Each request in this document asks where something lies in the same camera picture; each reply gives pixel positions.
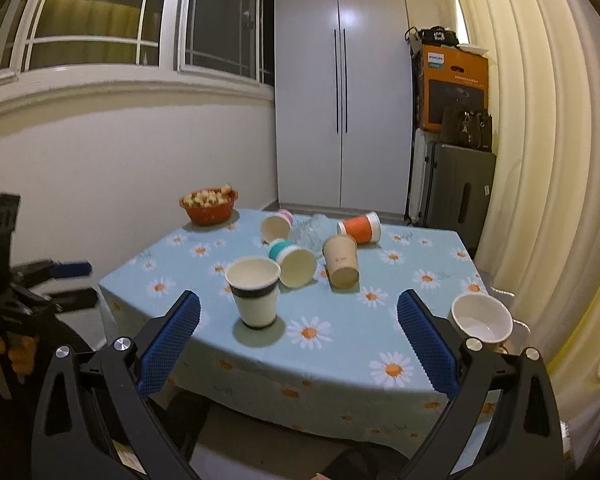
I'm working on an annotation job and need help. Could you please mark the pink sleeve paper cup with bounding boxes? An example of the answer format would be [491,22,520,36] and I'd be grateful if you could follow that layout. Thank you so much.
[260,209,294,244]

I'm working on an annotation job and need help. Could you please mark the red bowl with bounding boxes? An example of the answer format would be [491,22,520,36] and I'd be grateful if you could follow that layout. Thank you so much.
[178,188,238,226]

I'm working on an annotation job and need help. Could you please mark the white suitcase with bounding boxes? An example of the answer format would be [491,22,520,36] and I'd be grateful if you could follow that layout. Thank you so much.
[407,129,438,226]

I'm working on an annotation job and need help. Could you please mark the brown kraft paper cup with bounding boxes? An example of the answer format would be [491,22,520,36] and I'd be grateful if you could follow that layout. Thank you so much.
[323,234,360,289]

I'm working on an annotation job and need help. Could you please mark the black and white paper cup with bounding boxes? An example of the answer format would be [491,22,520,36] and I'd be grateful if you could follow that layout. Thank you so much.
[225,256,280,330]

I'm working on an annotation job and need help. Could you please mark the clear glass cup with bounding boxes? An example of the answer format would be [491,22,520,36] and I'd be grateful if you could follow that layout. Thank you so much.
[288,214,338,258]

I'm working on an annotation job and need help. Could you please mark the white double-door cabinet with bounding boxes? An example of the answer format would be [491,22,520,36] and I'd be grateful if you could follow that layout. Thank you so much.
[274,0,413,218]

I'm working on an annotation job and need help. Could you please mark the black handbag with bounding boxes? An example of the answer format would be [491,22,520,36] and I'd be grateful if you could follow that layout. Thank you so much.
[440,106,492,152]

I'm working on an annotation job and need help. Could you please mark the cream curtain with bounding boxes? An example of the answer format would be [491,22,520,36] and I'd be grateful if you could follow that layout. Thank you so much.
[460,0,600,463]

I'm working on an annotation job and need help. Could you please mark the blue daisy tablecloth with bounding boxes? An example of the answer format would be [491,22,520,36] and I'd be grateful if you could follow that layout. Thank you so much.
[100,209,484,456]

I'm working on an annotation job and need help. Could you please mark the orange sleeve paper cup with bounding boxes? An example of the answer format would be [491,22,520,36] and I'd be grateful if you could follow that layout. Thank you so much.
[338,211,381,245]

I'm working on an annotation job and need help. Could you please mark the teal sleeve paper cup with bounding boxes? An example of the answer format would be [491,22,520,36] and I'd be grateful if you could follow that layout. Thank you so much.
[268,238,317,289]

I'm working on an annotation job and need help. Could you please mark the beige ceramic mug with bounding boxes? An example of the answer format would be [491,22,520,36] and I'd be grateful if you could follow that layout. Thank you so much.
[448,292,513,350]

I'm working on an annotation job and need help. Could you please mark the white framed window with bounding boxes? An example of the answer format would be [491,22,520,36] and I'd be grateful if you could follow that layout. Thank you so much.
[0,0,274,113]

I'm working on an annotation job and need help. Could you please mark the pile of small fruits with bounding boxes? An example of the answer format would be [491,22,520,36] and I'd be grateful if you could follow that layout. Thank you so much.
[181,184,233,208]

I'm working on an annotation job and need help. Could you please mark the left hand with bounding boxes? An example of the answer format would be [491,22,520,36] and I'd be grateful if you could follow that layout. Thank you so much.
[0,334,40,399]

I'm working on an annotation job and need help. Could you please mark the black camera bag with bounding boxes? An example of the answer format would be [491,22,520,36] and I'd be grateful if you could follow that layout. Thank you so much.
[405,25,460,48]

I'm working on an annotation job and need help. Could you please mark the orange cardboard appliance box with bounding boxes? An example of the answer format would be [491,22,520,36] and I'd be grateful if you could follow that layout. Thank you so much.
[415,44,489,132]

